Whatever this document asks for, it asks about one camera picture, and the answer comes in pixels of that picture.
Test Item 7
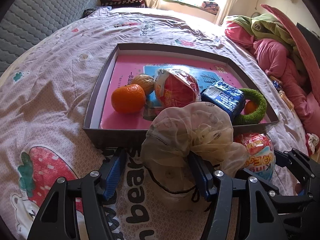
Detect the red toy egg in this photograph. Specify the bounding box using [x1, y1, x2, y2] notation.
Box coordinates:
[154, 68, 201, 108]

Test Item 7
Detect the pink crumpled duvet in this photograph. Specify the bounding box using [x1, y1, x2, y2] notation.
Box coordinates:
[225, 21, 319, 135]

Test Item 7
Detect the blue snack packet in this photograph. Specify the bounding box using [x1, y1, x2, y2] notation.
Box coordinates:
[201, 81, 245, 121]

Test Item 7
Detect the walnut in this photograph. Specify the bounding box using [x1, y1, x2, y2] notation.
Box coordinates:
[131, 74, 155, 95]

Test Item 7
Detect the dark cloth near headboard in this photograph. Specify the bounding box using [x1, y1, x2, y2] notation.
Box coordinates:
[81, 6, 112, 18]

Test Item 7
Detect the orange tangerine without stem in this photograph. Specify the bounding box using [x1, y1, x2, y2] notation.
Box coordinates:
[111, 84, 146, 114]

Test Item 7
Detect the green fuzzy ring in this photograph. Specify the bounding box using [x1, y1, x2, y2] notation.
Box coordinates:
[232, 87, 267, 126]

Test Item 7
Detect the grey quilted headboard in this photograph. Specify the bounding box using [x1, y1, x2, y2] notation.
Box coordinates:
[1, 0, 100, 73]

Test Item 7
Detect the small blue candy wrapper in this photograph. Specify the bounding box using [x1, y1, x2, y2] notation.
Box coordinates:
[272, 80, 283, 92]

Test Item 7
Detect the yellow snack packet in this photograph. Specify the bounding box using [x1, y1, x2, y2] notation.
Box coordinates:
[279, 90, 295, 111]

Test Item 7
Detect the patterned cushion on windowsill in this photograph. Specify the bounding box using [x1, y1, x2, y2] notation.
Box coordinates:
[201, 1, 220, 15]

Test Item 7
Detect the blue and white toy egg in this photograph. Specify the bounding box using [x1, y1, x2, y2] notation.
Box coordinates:
[234, 133, 276, 181]

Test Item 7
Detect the black television screen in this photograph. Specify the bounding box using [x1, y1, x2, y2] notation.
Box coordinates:
[296, 23, 320, 64]

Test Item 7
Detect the orange tangerine with stem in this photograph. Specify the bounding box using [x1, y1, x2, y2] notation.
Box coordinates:
[244, 100, 258, 115]

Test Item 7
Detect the pink and blue book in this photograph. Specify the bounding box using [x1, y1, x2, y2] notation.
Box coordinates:
[99, 55, 256, 130]

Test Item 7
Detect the white and pink scrunchie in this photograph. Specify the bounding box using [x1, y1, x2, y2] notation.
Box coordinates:
[305, 133, 319, 156]

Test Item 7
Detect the pink strawberry print bedsheet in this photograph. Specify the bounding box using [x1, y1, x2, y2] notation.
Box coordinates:
[1, 8, 306, 239]

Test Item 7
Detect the green blanket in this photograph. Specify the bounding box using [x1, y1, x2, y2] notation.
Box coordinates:
[223, 14, 307, 75]

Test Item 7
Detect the beige mesh drawstring pouch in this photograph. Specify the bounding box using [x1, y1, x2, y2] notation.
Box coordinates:
[141, 102, 249, 211]

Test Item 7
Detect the dark cardboard box tray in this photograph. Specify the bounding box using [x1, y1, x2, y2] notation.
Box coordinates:
[83, 43, 279, 149]

